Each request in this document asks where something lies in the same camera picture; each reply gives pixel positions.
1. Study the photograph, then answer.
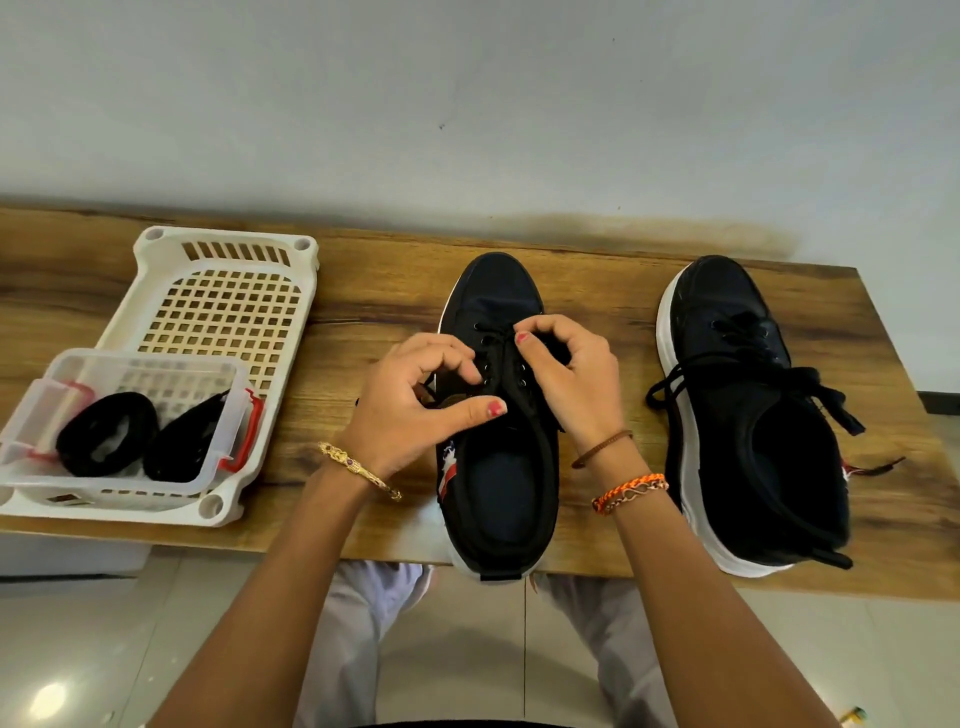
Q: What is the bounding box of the person's right hand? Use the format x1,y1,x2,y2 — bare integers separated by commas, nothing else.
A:
513,313,629,461

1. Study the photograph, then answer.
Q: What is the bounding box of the person's left hand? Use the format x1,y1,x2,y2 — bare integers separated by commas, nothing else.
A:
333,331,510,483

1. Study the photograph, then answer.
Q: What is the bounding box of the black shoelace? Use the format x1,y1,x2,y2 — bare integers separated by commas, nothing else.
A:
471,316,570,438
643,312,908,573

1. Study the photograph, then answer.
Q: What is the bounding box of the person's right forearm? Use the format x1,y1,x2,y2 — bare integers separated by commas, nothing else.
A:
586,447,845,728

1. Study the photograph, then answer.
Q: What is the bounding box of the person's left forearm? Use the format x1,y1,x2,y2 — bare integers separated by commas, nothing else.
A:
147,462,398,728

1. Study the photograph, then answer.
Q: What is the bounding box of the person's black shirt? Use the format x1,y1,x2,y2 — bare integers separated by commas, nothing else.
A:
373,718,575,728

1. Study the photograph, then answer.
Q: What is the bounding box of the white plastic lattice basket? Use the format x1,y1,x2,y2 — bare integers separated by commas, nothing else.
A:
0,225,320,530

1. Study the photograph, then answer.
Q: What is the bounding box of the black rolled band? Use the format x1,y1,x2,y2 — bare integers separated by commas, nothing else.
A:
57,391,161,479
144,388,231,486

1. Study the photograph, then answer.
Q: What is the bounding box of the white box under table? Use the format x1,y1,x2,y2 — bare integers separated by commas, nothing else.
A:
0,528,153,582

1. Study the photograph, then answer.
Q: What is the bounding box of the gold bracelet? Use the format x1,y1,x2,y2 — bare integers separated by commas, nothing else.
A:
316,439,405,504

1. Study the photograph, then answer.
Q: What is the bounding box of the orange braided bracelet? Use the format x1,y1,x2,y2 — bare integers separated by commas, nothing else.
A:
589,469,672,518

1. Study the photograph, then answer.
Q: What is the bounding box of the clear container with red handles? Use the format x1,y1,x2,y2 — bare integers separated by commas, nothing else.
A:
0,348,269,494

